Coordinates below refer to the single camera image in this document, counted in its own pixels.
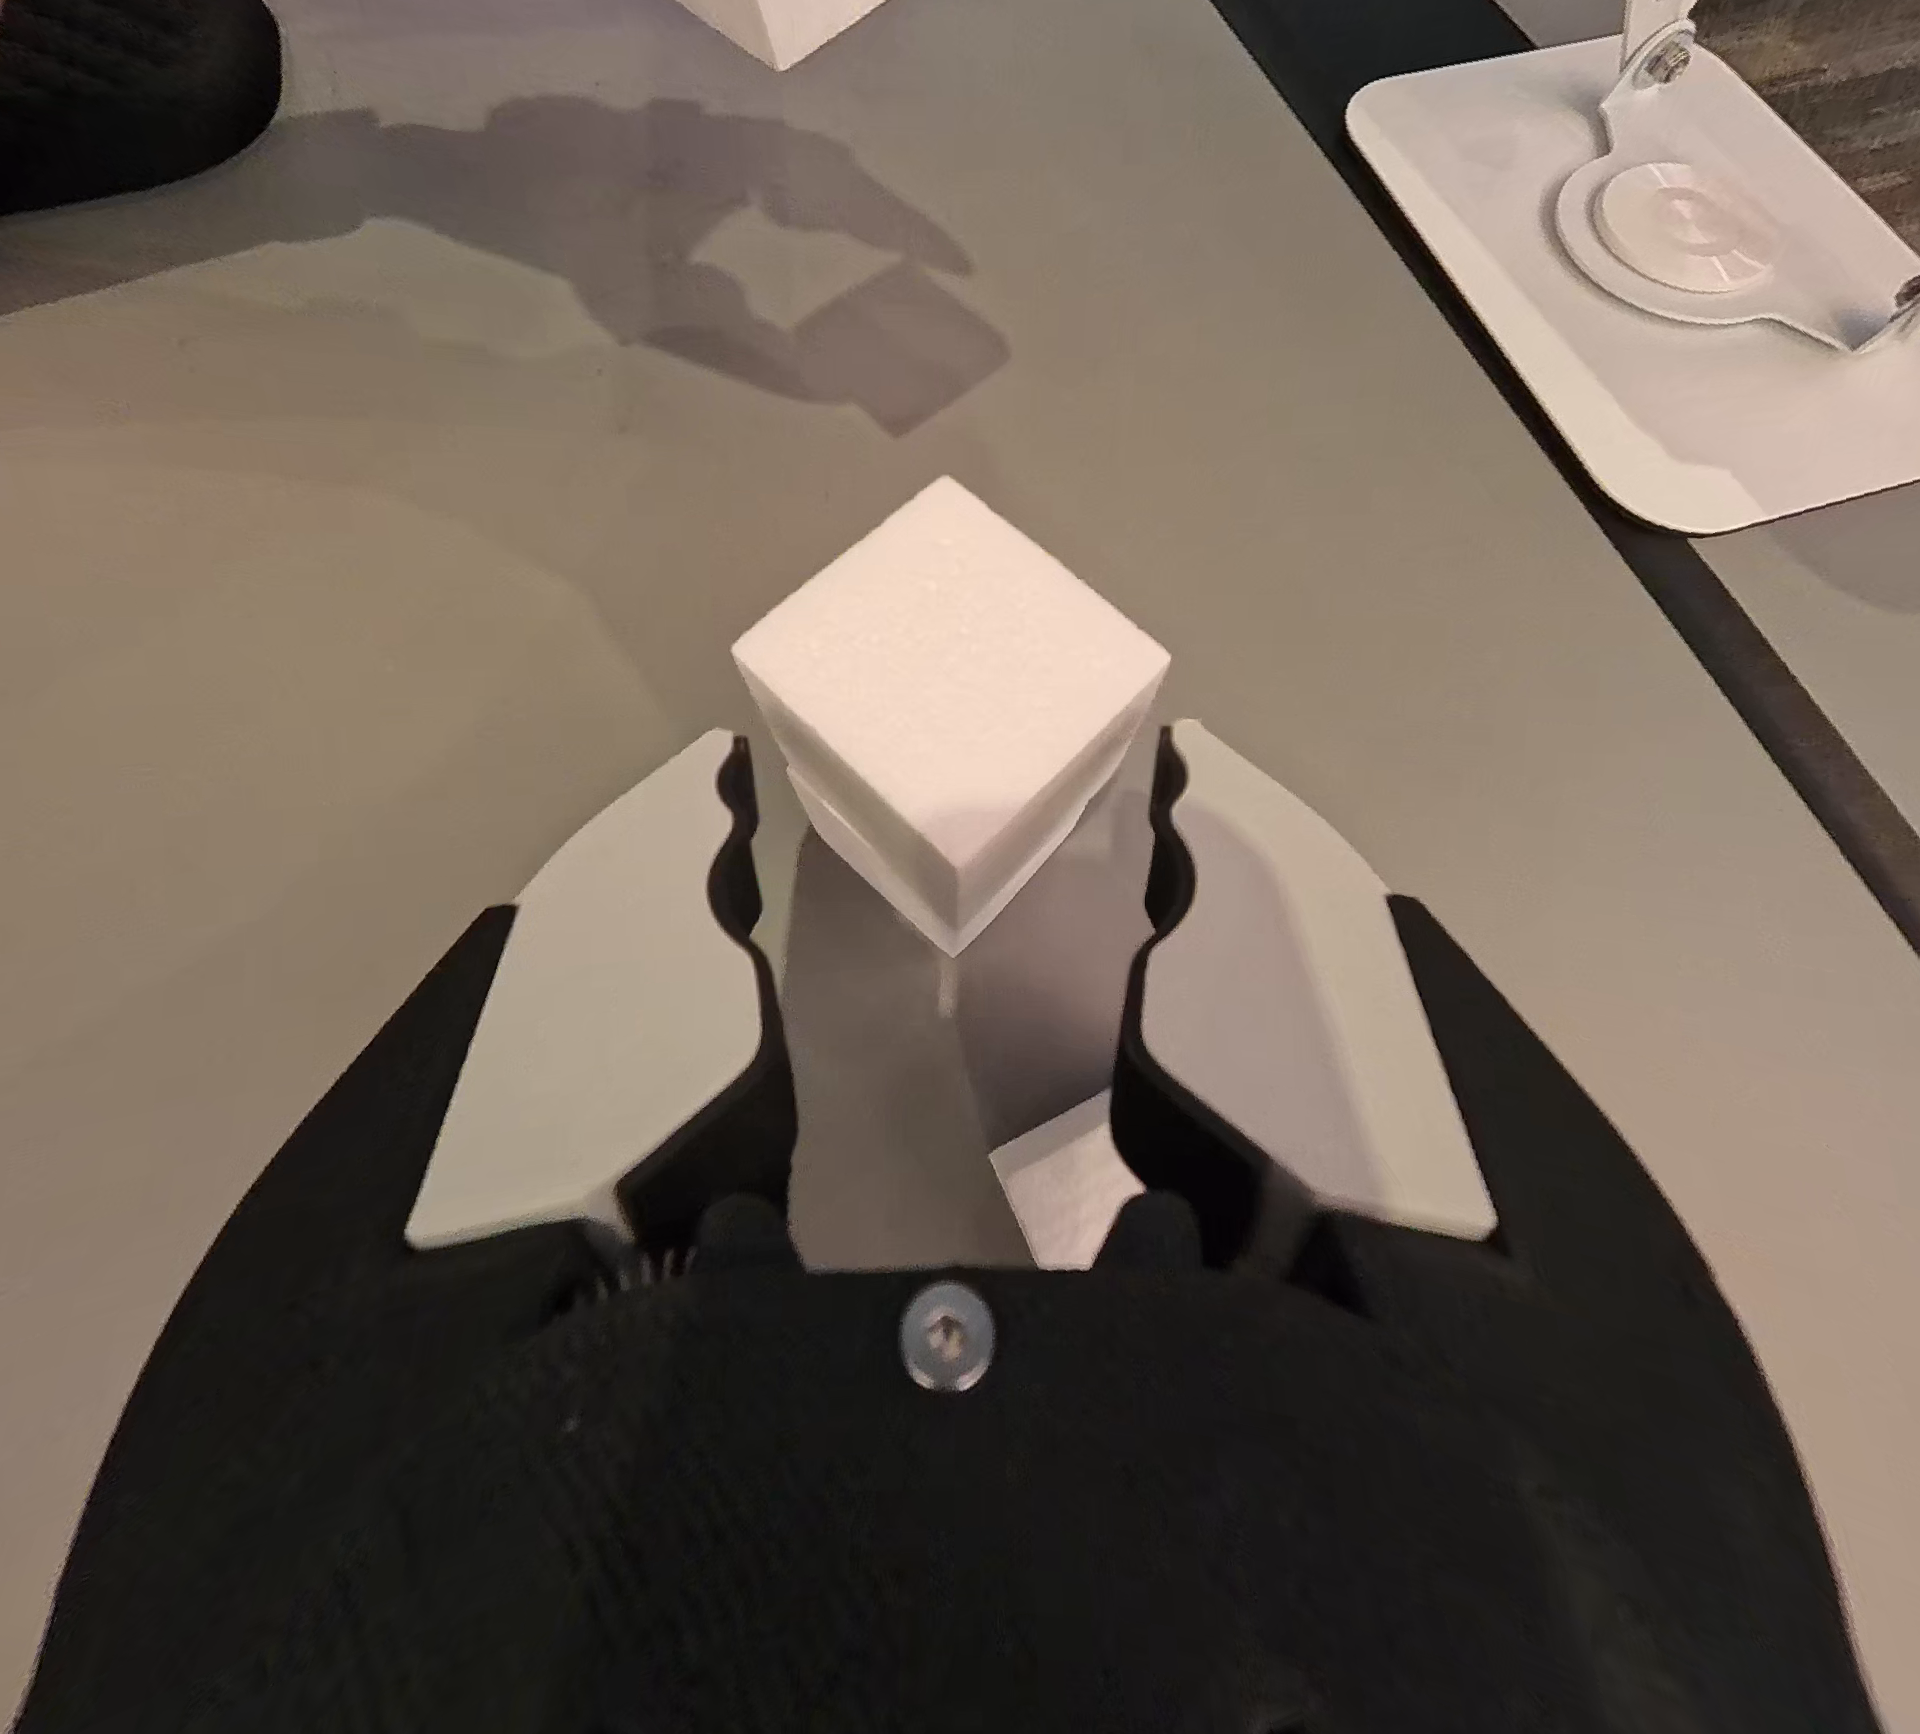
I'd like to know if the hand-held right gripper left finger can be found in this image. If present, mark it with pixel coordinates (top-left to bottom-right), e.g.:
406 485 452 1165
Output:
403 728 799 1294

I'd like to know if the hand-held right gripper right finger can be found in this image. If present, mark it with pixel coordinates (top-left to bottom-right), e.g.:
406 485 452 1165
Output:
1112 717 1503 1285

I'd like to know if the black chair armrest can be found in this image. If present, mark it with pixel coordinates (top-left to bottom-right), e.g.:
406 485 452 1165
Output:
0 0 284 218

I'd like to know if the wooden board document stand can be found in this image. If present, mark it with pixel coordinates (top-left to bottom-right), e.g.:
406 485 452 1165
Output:
1344 0 1920 539

